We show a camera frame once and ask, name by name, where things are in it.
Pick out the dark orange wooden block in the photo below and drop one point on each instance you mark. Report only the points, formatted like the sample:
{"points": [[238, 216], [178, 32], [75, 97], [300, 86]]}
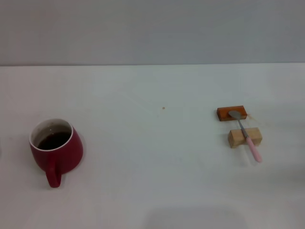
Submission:
{"points": [[224, 114]]}

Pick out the red ceramic cup with coffee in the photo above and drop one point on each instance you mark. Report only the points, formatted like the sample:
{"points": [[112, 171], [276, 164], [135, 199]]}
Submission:
{"points": [[66, 155]]}

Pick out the light wooden arch block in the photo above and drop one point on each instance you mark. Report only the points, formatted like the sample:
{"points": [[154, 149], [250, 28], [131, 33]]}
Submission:
{"points": [[234, 139]]}

